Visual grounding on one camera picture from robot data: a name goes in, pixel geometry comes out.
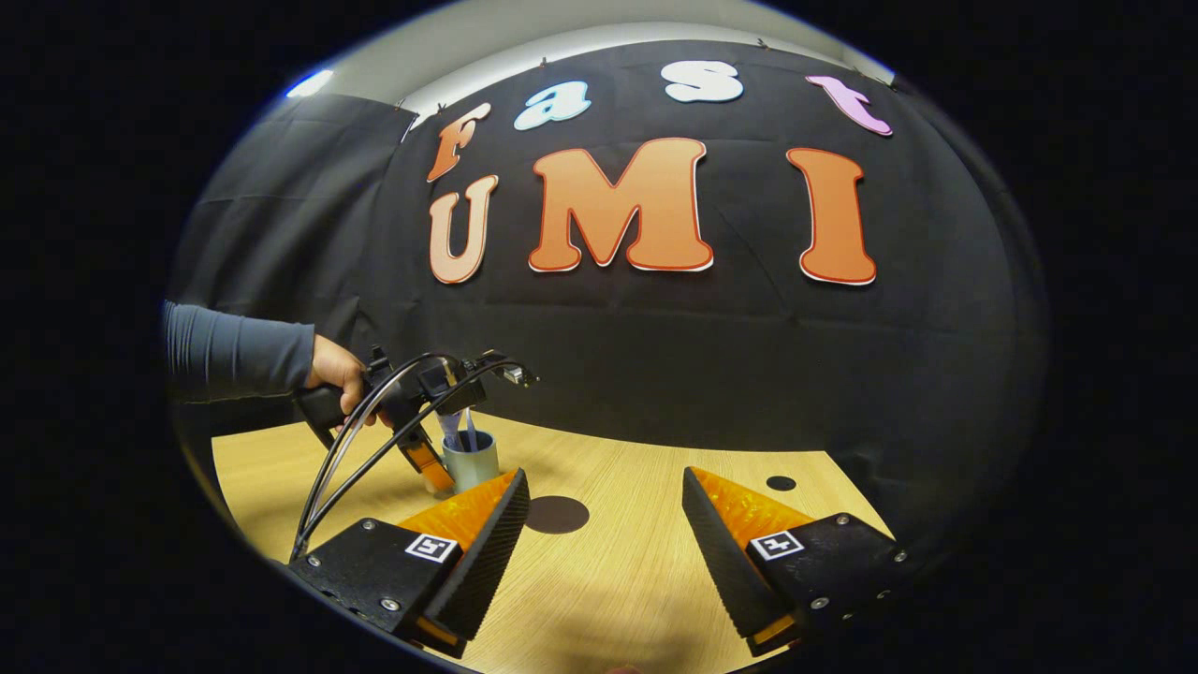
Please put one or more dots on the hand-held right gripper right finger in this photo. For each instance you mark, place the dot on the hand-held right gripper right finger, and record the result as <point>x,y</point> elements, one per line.
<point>721,552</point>

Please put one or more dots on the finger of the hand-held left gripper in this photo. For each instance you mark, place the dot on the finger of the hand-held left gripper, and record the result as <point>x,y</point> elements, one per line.
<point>432,468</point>

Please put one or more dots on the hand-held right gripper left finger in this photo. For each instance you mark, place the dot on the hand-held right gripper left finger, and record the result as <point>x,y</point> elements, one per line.
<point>491,552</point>

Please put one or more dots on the white toothpaste tube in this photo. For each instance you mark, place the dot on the white toothpaste tube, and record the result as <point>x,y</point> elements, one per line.
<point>451,427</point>

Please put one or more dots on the white toothbrush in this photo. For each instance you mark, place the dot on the white toothbrush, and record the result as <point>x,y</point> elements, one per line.
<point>471,432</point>

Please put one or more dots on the dark brown round coaster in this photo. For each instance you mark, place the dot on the dark brown round coaster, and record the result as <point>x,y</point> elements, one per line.
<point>557,514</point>

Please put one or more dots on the wooden desktop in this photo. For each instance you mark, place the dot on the wooden desktop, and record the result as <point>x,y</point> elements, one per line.
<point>636,562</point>

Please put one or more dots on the black backdrop cloth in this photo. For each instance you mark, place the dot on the black backdrop cloth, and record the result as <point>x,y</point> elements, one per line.
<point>749,374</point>

